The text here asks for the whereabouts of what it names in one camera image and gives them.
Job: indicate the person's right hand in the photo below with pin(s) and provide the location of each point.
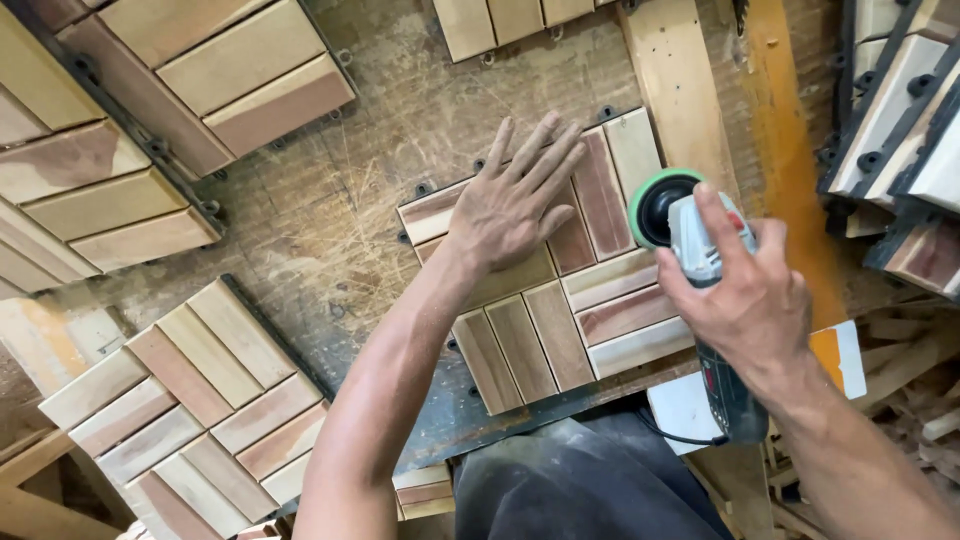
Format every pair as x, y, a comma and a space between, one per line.
750, 307

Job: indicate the person's left hand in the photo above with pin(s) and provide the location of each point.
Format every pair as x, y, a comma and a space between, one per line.
499, 217

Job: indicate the grey sander with green disc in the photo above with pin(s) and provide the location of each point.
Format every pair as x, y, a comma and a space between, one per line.
686, 225

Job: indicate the wooden deck tile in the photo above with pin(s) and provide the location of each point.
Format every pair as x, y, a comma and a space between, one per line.
510, 22
247, 67
592, 315
82, 187
195, 405

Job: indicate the white board with orange patch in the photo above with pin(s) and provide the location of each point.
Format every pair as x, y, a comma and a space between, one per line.
679, 412

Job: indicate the orange painted wooden beam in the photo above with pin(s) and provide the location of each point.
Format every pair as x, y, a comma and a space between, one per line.
787, 150

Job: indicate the light wooden plank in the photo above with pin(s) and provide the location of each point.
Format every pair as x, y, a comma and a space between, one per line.
675, 82

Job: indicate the stack of wooden deck tiles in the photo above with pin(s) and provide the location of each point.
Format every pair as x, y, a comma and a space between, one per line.
900, 135

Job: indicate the person's dark trousers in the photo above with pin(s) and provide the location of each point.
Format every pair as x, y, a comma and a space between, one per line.
577, 487

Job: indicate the small wooden slat block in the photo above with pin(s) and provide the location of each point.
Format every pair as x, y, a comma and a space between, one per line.
424, 491

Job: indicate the pale painted wooden board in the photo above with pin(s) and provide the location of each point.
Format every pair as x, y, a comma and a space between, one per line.
52, 337

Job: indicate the wooden frame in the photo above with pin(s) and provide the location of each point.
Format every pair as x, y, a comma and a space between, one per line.
37, 487

